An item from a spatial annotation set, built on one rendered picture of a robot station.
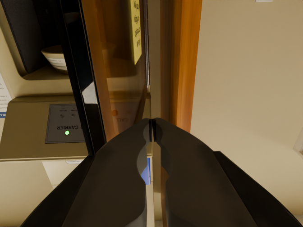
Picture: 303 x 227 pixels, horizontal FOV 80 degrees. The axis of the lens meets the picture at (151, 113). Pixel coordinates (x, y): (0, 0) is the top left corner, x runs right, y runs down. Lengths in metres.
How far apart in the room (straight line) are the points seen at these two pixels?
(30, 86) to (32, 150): 0.15
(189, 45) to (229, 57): 0.61
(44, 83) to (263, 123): 1.04
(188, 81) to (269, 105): 0.82
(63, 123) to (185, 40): 0.30
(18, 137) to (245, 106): 0.95
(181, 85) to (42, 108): 0.31
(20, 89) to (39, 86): 0.05
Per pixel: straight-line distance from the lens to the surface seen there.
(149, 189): 0.64
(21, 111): 0.49
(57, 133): 0.44
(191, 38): 0.32
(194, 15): 0.32
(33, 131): 0.46
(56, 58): 0.48
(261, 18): 0.95
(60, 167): 0.62
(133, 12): 0.23
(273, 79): 1.07
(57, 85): 0.47
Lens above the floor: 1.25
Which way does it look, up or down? 29 degrees up
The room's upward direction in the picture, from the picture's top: 178 degrees clockwise
